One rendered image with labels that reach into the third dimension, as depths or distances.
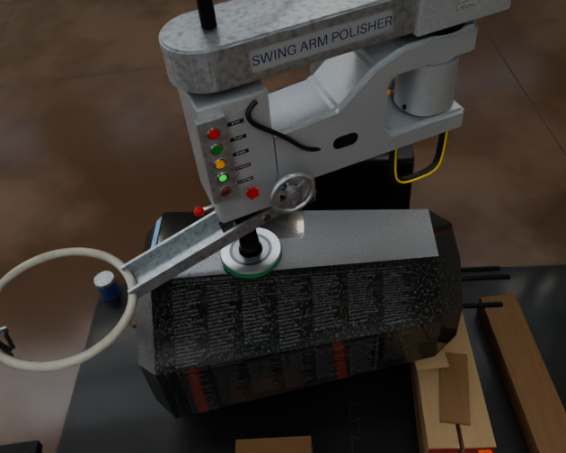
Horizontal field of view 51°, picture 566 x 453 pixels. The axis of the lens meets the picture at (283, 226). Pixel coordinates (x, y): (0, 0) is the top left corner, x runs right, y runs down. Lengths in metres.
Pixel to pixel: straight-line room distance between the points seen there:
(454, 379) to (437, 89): 1.17
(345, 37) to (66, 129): 3.10
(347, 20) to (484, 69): 3.06
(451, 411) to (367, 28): 1.47
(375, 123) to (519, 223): 1.75
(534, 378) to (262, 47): 1.82
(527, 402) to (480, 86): 2.41
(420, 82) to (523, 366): 1.37
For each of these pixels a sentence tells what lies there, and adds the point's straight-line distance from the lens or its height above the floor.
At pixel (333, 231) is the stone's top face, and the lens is 2.15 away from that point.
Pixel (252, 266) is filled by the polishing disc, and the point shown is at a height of 0.85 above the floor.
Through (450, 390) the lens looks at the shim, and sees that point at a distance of 2.47.
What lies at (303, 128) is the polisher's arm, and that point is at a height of 1.37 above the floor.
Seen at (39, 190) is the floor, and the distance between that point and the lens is 4.02.
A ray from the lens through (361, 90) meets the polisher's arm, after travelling 1.73.
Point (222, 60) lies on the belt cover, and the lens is 1.49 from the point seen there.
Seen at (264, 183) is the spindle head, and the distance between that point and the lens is 1.75.
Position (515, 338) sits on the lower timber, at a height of 0.12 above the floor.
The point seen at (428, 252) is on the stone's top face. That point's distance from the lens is 2.11.
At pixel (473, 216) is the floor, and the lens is 3.42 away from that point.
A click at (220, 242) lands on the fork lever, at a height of 1.00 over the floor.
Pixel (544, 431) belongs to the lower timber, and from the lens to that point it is 2.62.
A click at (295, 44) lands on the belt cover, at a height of 1.64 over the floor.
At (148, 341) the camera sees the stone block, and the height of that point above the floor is 0.65.
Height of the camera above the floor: 2.40
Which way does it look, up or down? 46 degrees down
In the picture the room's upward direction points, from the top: 7 degrees counter-clockwise
